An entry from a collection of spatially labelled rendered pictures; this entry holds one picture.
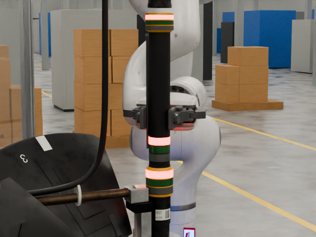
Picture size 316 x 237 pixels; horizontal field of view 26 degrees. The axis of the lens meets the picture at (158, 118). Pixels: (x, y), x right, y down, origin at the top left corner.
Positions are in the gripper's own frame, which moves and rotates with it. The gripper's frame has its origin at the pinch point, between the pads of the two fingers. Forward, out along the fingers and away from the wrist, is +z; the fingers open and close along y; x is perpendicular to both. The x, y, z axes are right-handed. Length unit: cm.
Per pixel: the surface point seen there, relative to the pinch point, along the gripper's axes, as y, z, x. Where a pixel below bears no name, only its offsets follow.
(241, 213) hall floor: 15, -481, -150
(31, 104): 70, -127, -14
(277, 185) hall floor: -15, -597, -151
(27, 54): 70, -127, 4
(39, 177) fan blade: 18.8, 2.4, -9.6
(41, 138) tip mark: 20.5, -3.5, -4.4
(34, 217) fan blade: 9.8, 28.6, -8.3
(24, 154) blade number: 21.9, 0.9, -6.3
